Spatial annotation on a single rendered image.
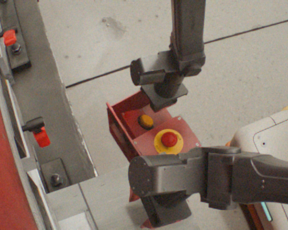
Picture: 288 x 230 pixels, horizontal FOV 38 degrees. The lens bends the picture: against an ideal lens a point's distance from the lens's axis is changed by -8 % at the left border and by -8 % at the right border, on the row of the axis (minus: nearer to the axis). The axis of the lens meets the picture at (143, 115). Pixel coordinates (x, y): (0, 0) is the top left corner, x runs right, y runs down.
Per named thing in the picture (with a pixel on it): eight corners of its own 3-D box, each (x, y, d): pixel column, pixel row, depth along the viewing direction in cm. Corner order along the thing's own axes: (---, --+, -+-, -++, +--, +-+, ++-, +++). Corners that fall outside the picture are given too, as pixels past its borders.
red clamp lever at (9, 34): (16, 33, 68) (15, 23, 77) (-6, 42, 67) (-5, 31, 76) (19, 43, 69) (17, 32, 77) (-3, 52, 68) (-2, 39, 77)
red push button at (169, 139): (179, 146, 111) (181, 141, 108) (165, 154, 110) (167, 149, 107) (170, 133, 113) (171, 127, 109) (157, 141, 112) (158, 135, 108)
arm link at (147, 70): (204, 67, 92) (191, 32, 94) (154, 73, 88) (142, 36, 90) (184, 91, 102) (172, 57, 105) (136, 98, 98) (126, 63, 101)
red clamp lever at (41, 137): (54, 145, 78) (44, 123, 69) (33, 153, 77) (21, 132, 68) (51, 136, 79) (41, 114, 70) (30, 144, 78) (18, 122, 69)
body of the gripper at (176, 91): (138, 89, 107) (146, 70, 101) (172, 76, 112) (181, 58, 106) (153, 110, 105) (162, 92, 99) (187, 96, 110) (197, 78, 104)
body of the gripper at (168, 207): (156, 228, 69) (181, 211, 64) (133, 173, 73) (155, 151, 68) (186, 219, 73) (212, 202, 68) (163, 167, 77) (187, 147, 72)
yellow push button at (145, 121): (152, 129, 121) (156, 124, 120) (142, 131, 119) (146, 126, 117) (144, 118, 123) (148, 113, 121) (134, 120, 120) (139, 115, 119)
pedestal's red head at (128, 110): (197, 161, 122) (207, 137, 105) (147, 190, 118) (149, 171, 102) (158, 104, 129) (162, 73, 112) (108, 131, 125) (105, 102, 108)
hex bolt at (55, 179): (64, 184, 93) (63, 182, 92) (53, 188, 92) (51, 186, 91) (60, 173, 94) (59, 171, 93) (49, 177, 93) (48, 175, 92)
